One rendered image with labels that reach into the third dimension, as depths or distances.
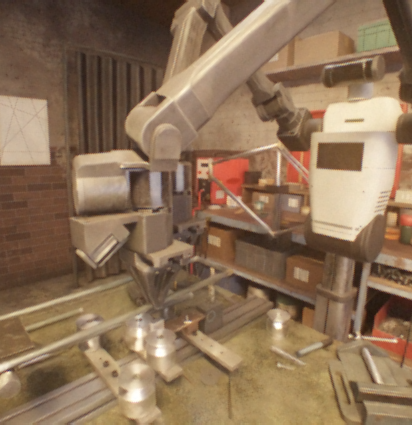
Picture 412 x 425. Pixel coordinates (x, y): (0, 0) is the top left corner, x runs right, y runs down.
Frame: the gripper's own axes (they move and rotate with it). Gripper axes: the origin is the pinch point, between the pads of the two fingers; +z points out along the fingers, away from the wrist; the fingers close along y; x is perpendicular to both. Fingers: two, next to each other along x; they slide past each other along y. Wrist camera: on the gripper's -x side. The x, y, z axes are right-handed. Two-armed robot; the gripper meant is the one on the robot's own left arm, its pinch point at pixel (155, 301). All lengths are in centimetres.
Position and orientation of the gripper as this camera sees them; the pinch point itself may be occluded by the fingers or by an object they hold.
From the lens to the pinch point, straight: 46.1
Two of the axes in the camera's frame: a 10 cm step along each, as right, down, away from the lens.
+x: 7.1, -1.5, 6.9
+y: 7.0, 1.5, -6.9
